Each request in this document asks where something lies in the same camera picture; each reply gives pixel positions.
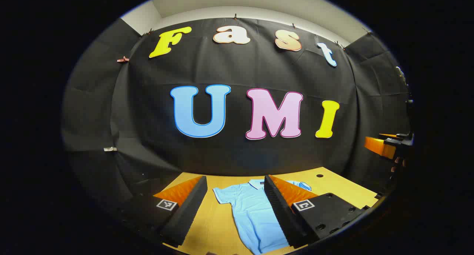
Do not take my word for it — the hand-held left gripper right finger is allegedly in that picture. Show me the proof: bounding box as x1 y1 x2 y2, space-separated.
264 175 366 249

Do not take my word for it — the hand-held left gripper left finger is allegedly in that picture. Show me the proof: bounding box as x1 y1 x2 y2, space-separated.
115 175 208 248

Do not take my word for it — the light blue T-shirt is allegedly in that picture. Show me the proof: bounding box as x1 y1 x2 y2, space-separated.
213 179 312 255

